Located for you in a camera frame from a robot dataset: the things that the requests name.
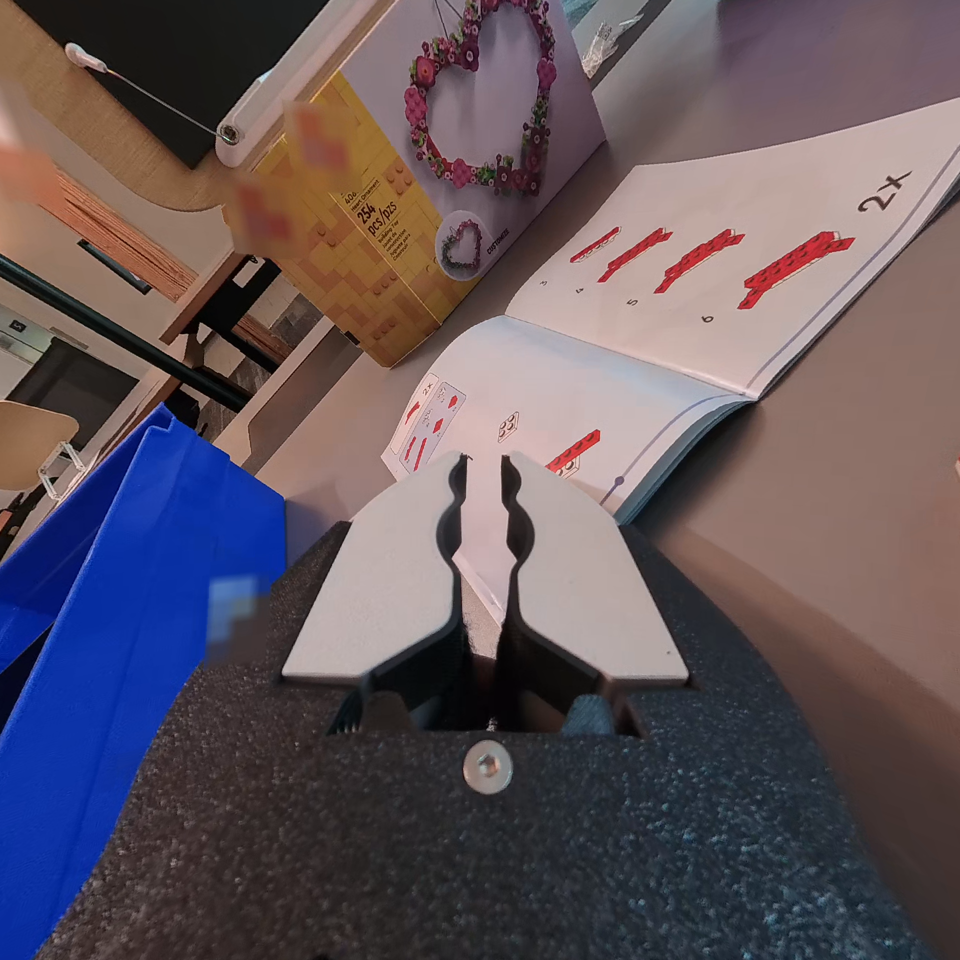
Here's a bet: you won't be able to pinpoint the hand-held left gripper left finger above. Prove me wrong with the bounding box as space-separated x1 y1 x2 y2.
281 450 474 690

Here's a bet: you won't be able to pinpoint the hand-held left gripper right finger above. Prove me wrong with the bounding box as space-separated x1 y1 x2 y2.
498 450 691 700

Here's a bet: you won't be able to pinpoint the blue plastic bin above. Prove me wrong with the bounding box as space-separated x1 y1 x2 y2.
0 401 290 960

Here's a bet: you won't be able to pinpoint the white instruction booklet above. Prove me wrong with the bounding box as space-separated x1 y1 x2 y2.
380 93 960 624

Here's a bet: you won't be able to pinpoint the white panel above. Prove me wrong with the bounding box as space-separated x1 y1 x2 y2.
213 318 365 470

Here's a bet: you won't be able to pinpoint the yellow and lilac toy box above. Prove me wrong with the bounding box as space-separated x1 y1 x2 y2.
243 0 607 370

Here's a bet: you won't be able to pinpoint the brown wooden table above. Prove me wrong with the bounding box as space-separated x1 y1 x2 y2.
161 251 301 376

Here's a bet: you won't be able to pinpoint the beige chair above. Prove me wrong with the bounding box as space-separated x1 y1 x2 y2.
0 399 87 502

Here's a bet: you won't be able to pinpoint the wooden slat panel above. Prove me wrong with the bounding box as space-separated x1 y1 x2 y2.
52 168 196 301

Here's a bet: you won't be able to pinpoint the white roller bar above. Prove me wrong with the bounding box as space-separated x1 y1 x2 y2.
213 0 425 171

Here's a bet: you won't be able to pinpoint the small clear plastic bags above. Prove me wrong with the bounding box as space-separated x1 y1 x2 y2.
577 15 657 80

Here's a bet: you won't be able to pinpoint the black screen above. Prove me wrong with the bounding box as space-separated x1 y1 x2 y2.
15 0 331 171

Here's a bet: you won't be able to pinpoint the black metal rail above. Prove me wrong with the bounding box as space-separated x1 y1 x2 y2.
0 253 252 415

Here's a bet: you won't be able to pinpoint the thin cord with white pull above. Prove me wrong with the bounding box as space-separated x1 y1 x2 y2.
63 41 230 144

